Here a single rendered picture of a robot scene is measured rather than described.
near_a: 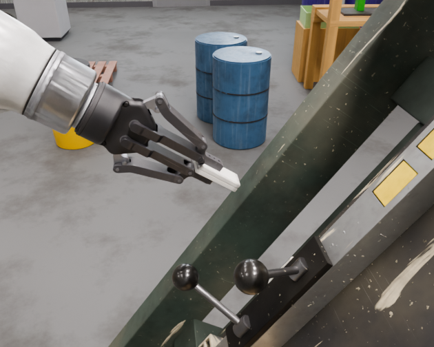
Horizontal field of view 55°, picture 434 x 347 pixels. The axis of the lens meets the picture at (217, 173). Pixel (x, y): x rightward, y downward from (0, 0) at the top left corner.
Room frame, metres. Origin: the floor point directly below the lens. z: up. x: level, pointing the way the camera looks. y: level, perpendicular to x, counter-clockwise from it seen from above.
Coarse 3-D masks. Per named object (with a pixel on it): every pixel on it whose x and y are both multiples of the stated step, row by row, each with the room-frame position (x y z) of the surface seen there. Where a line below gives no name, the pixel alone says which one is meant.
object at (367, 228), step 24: (432, 168) 0.37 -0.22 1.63; (408, 192) 0.36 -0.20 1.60; (432, 192) 0.37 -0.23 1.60; (360, 216) 0.38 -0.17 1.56; (384, 216) 0.36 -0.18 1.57; (408, 216) 0.37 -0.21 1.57; (336, 240) 0.38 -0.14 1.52; (360, 240) 0.36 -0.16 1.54; (384, 240) 0.36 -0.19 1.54; (336, 264) 0.36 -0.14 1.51; (360, 264) 0.36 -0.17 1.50; (312, 288) 0.35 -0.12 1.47; (336, 288) 0.36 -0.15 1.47; (288, 312) 0.35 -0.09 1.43; (312, 312) 0.35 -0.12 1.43; (264, 336) 0.35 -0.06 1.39; (288, 336) 0.35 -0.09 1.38
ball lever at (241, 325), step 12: (180, 264) 0.42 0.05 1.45; (180, 276) 0.40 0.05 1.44; (192, 276) 0.40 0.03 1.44; (180, 288) 0.39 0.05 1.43; (192, 288) 0.40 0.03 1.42; (204, 288) 0.40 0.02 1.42; (216, 300) 0.39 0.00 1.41; (228, 312) 0.38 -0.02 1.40; (240, 324) 0.36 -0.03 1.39; (240, 336) 0.36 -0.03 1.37
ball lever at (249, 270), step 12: (240, 264) 0.32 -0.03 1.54; (252, 264) 0.31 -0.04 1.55; (264, 264) 0.32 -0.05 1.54; (300, 264) 0.37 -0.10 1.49; (240, 276) 0.31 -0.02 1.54; (252, 276) 0.30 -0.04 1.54; (264, 276) 0.31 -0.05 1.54; (276, 276) 0.34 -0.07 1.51; (300, 276) 0.37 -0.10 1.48; (240, 288) 0.30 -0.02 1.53; (252, 288) 0.30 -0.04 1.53; (264, 288) 0.30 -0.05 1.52
